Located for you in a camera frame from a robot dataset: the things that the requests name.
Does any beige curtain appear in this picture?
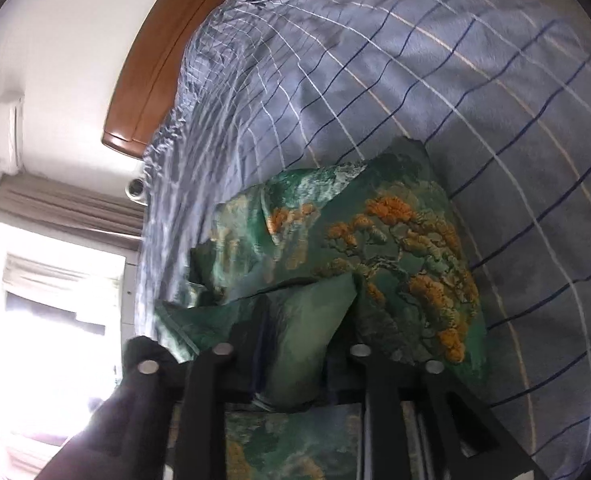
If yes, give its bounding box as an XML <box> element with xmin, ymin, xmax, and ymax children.
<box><xmin>0</xmin><ymin>174</ymin><xmax>144</xmax><ymax>250</ymax></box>

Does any blue plaid bed cover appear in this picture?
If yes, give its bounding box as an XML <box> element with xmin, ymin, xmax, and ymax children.
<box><xmin>136</xmin><ymin>0</ymin><xmax>591</xmax><ymax>479</ymax></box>

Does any green floral padded jacket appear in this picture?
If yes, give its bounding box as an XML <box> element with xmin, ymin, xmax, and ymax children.
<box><xmin>155</xmin><ymin>138</ymin><xmax>486</xmax><ymax>479</ymax></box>

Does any brown wooden headboard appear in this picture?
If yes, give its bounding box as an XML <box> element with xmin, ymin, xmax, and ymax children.
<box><xmin>102</xmin><ymin>0</ymin><xmax>225</xmax><ymax>158</ymax></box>

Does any white wall air conditioner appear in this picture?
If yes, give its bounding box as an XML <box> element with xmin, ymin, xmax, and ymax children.
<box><xmin>0</xmin><ymin>92</ymin><xmax>24</xmax><ymax>176</ymax></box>

